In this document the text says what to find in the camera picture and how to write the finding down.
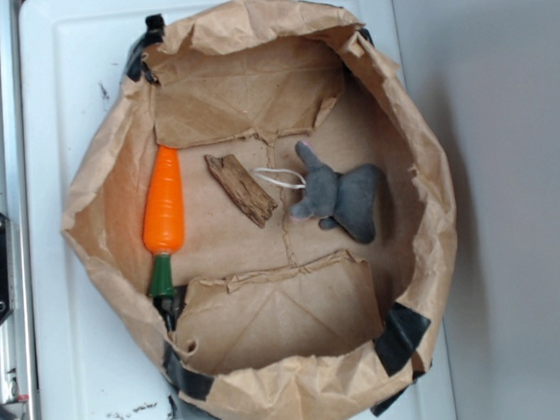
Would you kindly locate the white plastic tray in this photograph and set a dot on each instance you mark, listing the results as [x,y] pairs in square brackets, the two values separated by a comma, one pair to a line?
[75,54]

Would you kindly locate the orange toy carrot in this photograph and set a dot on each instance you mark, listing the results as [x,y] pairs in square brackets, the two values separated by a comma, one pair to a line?
[164,221]

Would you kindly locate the brown paper bag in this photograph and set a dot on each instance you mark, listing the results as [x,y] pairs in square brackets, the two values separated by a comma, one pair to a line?
[288,322]

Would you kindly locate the brown wood chip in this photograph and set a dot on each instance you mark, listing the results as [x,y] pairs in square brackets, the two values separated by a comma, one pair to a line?
[242,189]

